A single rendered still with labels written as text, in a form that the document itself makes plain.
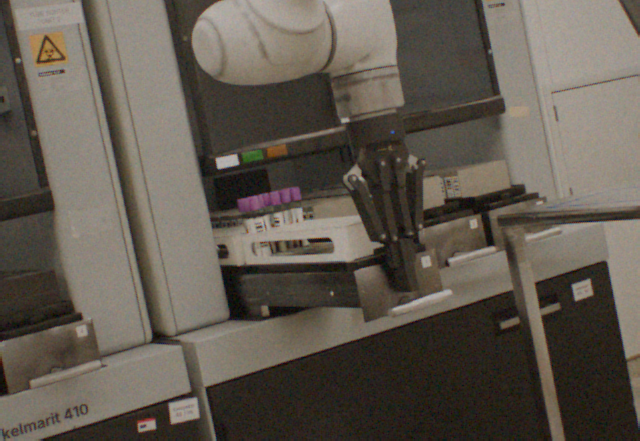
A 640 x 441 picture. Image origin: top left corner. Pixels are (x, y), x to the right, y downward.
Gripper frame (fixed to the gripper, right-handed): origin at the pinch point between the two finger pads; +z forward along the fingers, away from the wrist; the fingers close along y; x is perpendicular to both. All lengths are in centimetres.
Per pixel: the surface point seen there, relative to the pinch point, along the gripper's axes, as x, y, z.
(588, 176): -148, -179, 10
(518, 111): -37, -58, -16
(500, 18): -37, -58, -34
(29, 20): -37, 30, -44
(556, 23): -148, -179, -39
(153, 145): -37.1, 14.9, -22.9
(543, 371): -6.0, -25.2, 22.0
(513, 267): -7.1, -24.4, 5.8
